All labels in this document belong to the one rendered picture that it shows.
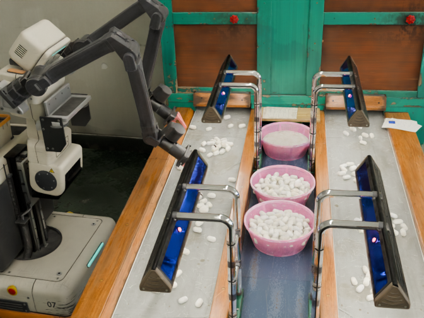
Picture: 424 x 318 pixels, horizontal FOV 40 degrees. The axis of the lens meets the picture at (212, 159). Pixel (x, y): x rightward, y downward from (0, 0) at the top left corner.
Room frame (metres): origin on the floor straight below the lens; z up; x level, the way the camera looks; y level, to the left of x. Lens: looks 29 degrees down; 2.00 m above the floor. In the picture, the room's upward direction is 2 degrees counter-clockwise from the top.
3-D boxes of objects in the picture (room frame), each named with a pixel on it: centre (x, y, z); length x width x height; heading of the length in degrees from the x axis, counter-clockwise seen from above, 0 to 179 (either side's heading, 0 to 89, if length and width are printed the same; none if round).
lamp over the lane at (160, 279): (1.39, 0.10, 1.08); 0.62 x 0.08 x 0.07; 171
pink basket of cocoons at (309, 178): (2.04, -0.29, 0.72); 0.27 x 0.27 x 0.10
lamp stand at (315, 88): (2.26, -0.53, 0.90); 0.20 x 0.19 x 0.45; 171
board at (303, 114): (2.68, -0.39, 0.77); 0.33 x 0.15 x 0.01; 81
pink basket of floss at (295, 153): (2.47, -0.36, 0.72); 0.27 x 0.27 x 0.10
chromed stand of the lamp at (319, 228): (1.31, -0.37, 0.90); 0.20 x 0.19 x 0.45; 171
